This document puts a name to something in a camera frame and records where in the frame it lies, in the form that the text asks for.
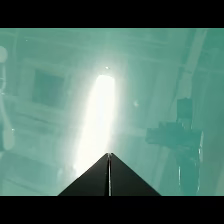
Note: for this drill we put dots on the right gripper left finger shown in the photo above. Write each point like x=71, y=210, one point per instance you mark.
x=95, y=181

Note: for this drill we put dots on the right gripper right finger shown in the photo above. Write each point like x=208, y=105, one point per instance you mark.
x=128, y=181

